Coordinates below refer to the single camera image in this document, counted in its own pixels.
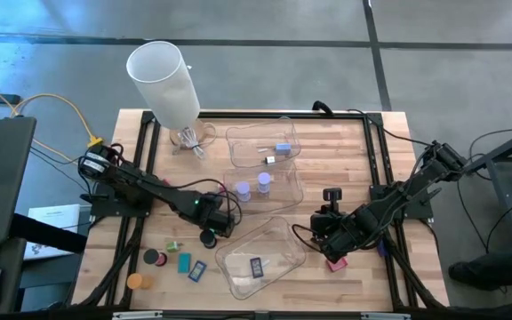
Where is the purple hourglass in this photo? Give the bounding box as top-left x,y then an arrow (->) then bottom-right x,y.
256,172 -> 272,196
235,180 -> 252,204

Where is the black metal rail frame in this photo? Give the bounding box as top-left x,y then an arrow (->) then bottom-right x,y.
71,109 -> 448,312

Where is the dark blue tray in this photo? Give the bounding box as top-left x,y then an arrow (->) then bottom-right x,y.
249,257 -> 265,279

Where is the person's foot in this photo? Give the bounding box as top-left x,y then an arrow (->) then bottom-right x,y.
448,242 -> 512,292

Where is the clear plastic bin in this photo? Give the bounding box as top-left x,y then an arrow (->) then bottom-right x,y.
225,116 -> 301,169
214,216 -> 307,300
223,162 -> 305,215

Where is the white booklet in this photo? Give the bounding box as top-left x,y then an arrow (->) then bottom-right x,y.
23,203 -> 82,261

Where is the black desk beam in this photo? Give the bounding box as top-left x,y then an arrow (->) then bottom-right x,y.
11,212 -> 88,255

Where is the white cylindrical table lamp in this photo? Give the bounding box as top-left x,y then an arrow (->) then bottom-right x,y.
125,40 -> 215,150

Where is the black metal stand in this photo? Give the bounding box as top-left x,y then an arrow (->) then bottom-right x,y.
462,122 -> 512,250

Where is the black hourglass red sand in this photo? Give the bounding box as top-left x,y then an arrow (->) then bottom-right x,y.
142,248 -> 169,268

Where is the silver table bracket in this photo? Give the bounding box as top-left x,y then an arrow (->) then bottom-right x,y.
112,310 -> 151,320
361,312 -> 412,320

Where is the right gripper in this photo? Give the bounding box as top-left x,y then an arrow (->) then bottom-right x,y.
311,207 -> 372,265

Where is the orange hourglass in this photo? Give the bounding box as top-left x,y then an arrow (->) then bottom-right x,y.
125,272 -> 155,291

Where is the teal power adapter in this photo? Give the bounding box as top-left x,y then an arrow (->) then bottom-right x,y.
177,252 -> 193,274

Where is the black hourglass blue sand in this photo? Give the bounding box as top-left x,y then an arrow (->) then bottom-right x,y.
199,228 -> 219,250

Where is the white bundled lamp cable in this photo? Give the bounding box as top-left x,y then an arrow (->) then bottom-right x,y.
173,124 -> 218,160

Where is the black power cable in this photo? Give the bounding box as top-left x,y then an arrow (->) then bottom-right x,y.
347,108 -> 435,148

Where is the yellow cable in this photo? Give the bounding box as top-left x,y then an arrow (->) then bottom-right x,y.
0,74 -> 105,166

